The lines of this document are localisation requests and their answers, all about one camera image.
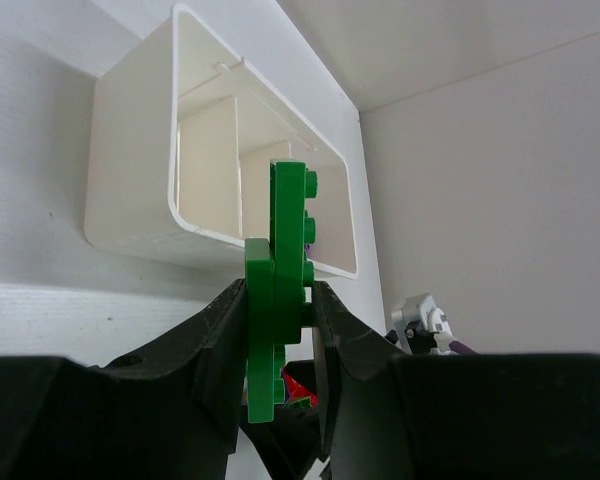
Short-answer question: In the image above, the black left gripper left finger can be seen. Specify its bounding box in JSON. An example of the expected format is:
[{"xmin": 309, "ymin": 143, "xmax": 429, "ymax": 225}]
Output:
[{"xmin": 0, "ymin": 280, "xmax": 247, "ymax": 479}]

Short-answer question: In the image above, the white divided plastic container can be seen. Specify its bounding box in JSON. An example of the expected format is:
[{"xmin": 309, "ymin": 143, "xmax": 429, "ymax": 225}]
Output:
[{"xmin": 84, "ymin": 4, "xmax": 358, "ymax": 278}]

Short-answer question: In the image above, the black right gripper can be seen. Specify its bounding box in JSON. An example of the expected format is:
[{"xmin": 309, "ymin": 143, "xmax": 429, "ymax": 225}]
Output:
[{"xmin": 240, "ymin": 360, "xmax": 325, "ymax": 479}]

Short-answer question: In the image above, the red slope lego upper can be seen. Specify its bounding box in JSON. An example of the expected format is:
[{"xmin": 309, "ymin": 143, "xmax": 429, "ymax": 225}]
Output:
[{"xmin": 282, "ymin": 369, "xmax": 319, "ymax": 407}]

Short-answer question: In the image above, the short green lego plate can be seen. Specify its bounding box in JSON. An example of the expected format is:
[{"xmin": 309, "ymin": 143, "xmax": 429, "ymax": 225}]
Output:
[{"xmin": 245, "ymin": 238, "xmax": 286, "ymax": 424}]

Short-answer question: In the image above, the green square lego right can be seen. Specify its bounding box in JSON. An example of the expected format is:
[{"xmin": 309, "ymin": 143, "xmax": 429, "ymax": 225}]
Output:
[{"xmin": 284, "ymin": 396, "xmax": 317, "ymax": 409}]

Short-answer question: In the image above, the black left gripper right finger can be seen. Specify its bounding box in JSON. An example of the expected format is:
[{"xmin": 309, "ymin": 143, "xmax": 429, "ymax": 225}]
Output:
[{"xmin": 312, "ymin": 281, "xmax": 600, "ymax": 479}]

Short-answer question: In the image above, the long green lego plate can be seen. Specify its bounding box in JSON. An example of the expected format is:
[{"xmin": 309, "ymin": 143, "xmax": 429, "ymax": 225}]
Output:
[{"xmin": 270, "ymin": 161, "xmax": 318, "ymax": 345}]

